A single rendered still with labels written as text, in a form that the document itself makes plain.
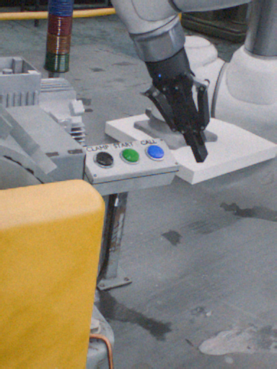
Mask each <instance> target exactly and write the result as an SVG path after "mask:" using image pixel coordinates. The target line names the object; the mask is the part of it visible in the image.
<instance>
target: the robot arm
mask: <svg viewBox="0 0 277 369"><path fill-rule="evenodd" d="M250 1H252V7H251V12H250V16H249V20H248V24H247V33H246V37H245V44H244V45H243V46H242V47H241V48H239V49H238V50H237V51H235V53H234V54H233V56H232V59H231V61H230V63H227V62H225V61H223V60H221V59H219V58H217V50H216V49H215V47H214V46H213V45H212V44H211V43H210V42H209V41H207V40H205V39H203V38H200V37H196V36H185V34H184V32H183V28H182V25H181V23H180V17H179V14H181V13H184V12H205V11H213V10H217V9H222V8H226V7H230V6H236V5H240V4H244V3H247V2H250ZM111 2H112V4H113V7H114V10H115V12H116V14H117V15H118V18H120V19H121V20H122V21H123V24H124V25H125V26H126V29H127V31H128V34H129V38H130V39H131V41H132V43H133V45H134V47H135V49H136V53H137V55H138V57H139V58H140V59H141V60H143V61H144V63H145V66H146V69H147V71H148V73H149V74H150V77H151V78H152V84H153V85H151V86H150V87H148V89H147V90H146V91H145V93H144V94H145V96H146V97H148V98H149V99H150V100H151V101H152V108H147V109H146V111H145V115H146V116H147V117H148V118H150V119H148V120H137V122H134V123H133V128H135V129H137V130H140V131H142V132H144V133H145V134H147V135H150V137H152V138H153V139H157V138H158V139H159V138H162V139H163V141H165V143H166V144H167V145H168V147H169V149H170V150H177V149H179V148H182V147H186V146H190V148H191V150H192V153H193V156H194V159H195V161H196V162H197V163H203V162H204V161H205V159H206V157H207V156H208V152H207V149H206V145H205V143H208V142H217V139H218V136H217V134H215V133H212V132H211V131H208V130H206V127H207V126H208V124H209V123H210V121H211V120H210V118H214V119H217V120H221V121H224V122H227V123H229V124H232V125H237V126H241V127H245V128H252V129H258V130H275V129H277V0H111Z"/></svg>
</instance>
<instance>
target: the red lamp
mask: <svg viewBox="0 0 277 369"><path fill-rule="evenodd" d="M72 16H73V15H71V16H66V17H65V16H57V15H53V14H50V13H49V12H48V23H47V31H48V32H49V33H51V34H54V35H70V34H71V27H72V18H73V17H72Z"/></svg>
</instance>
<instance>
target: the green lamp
mask: <svg viewBox="0 0 277 369"><path fill-rule="evenodd" d="M45 51H46V52H45V67H46V68H47V69H49V70H52V71H67V70H68V69H69V57H70V54H69V53H67V54H54V53H49V52H48V51H47V50H46V49H45Z"/></svg>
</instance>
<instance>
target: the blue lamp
mask: <svg viewBox="0 0 277 369"><path fill-rule="evenodd" d="M48 3H49V4H48V12H49V13H50V14H53V15H57V16H65V17H66V16H71V15H72V14H73V5H74V0H49V2H48Z"/></svg>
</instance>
